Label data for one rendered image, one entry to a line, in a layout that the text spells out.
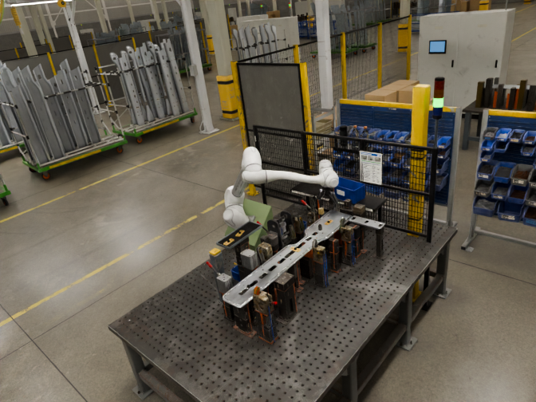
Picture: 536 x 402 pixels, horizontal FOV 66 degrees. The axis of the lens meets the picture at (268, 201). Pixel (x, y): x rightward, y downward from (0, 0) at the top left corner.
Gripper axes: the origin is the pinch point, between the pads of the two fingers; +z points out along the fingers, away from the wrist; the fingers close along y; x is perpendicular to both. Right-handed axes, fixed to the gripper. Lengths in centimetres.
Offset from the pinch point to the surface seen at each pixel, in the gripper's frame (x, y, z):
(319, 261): -43, 19, 20
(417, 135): 58, 49, -48
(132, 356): -158, -78, 72
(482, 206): 169, 76, 61
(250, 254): -81, -13, 3
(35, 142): 32, -693, 41
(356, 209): 23.6, 13.2, 9.6
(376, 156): 55, 15, -27
